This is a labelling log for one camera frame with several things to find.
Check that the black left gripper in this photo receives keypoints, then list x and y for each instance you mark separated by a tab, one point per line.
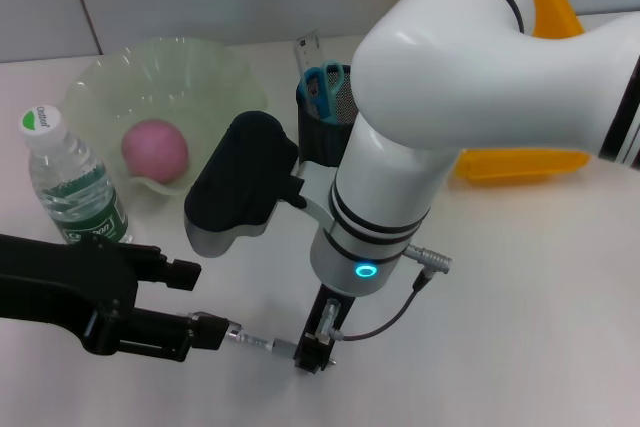
65	287

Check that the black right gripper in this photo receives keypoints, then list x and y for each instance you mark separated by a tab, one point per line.
320	312

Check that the grey and clear pen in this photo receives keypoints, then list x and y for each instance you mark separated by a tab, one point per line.
255	342

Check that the pink peach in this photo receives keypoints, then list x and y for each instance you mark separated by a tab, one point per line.
155	149

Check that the clear green-labelled water bottle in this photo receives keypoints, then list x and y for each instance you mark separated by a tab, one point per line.
65	167

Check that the blue scissors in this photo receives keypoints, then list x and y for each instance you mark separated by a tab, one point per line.
325	97

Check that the transparent plastic ruler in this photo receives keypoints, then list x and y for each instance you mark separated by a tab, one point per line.
307	49

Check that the pale green glass fruit plate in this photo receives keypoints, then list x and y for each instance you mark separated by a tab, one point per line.
150	77

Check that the black mesh cup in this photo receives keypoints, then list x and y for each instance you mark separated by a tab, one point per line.
320	142

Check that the yellow plastic bin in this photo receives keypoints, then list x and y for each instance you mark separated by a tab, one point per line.
525	167

